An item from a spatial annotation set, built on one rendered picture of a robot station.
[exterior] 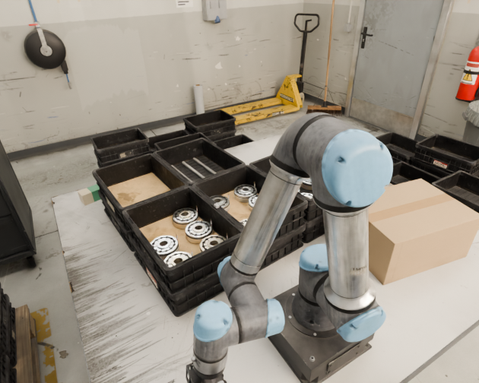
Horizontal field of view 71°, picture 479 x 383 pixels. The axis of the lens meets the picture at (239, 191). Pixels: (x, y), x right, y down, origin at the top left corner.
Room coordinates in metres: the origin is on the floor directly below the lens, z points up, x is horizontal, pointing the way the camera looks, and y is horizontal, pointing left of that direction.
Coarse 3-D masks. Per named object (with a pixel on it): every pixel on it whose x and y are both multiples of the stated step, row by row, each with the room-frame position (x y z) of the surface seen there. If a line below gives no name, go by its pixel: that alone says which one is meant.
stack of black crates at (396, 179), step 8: (400, 168) 2.17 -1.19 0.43; (408, 168) 2.12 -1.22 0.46; (416, 168) 2.08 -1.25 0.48; (392, 176) 2.14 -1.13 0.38; (400, 176) 2.15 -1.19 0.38; (408, 176) 2.11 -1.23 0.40; (416, 176) 2.06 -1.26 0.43; (424, 176) 2.01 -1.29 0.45; (432, 176) 1.97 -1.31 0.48; (392, 184) 1.90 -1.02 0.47
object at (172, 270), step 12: (144, 204) 1.09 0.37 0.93; (132, 228) 0.95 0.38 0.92; (240, 228) 0.92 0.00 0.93; (144, 240) 0.87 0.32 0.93; (228, 240) 0.86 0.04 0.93; (156, 252) 0.81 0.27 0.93; (204, 252) 0.80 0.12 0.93; (216, 252) 0.82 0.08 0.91; (180, 264) 0.75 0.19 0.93; (192, 264) 0.77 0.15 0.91
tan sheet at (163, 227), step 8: (152, 224) 1.09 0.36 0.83; (160, 224) 1.09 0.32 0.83; (168, 224) 1.08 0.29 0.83; (144, 232) 1.04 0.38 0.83; (152, 232) 1.04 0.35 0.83; (160, 232) 1.04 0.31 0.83; (168, 232) 1.04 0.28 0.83; (176, 232) 1.03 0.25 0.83; (184, 232) 1.03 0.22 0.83; (152, 240) 0.99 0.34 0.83; (184, 240) 0.98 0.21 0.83; (184, 248) 0.94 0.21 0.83; (192, 248) 0.93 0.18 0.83
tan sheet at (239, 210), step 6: (228, 192) 1.31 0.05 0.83; (234, 198) 1.25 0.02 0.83; (234, 204) 1.21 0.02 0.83; (240, 204) 1.20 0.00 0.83; (246, 204) 1.20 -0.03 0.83; (228, 210) 1.16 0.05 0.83; (234, 210) 1.16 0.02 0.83; (240, 210) 1.16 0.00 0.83; (246, 210) 1.16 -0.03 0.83; (234, 216) 1.12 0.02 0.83; (240, 216) 1.12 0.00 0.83; (246, 216) 1.12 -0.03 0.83
